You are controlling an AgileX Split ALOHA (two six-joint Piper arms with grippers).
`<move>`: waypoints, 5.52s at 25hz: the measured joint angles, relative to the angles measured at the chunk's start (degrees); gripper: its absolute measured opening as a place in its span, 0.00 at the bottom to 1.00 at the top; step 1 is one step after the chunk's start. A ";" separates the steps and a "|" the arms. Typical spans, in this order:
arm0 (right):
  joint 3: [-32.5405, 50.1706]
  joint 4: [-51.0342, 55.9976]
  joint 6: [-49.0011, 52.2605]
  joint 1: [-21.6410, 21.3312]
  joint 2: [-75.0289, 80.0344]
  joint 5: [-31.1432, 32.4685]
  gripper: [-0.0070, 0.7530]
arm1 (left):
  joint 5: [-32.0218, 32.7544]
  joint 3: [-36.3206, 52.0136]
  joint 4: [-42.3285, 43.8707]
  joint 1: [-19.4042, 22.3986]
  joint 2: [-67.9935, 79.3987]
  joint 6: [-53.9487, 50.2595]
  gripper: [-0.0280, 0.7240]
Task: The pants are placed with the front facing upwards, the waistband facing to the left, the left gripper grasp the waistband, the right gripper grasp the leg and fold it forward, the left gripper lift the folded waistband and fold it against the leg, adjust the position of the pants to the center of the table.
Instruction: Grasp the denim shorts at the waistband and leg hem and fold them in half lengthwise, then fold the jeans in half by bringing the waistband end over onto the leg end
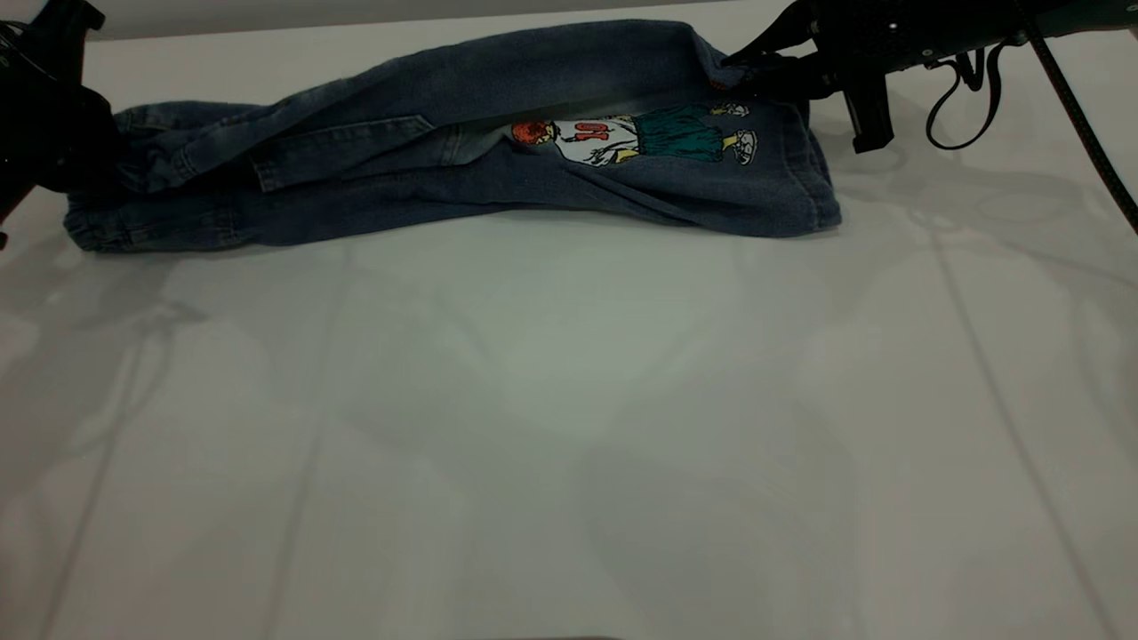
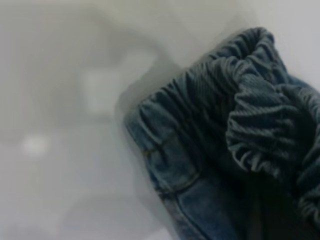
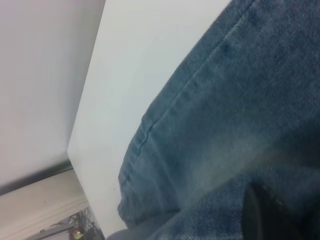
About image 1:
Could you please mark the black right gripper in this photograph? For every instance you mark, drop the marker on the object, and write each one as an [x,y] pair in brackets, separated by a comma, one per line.
[871,36]

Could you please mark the blue denim children's pants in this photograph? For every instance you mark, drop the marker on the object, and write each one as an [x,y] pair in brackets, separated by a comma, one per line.
[400,178]

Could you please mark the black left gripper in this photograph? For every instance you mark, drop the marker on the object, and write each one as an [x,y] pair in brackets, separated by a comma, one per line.
[44,53]

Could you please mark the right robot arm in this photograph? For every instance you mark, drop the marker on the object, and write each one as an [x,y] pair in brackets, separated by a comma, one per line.
[996,22]

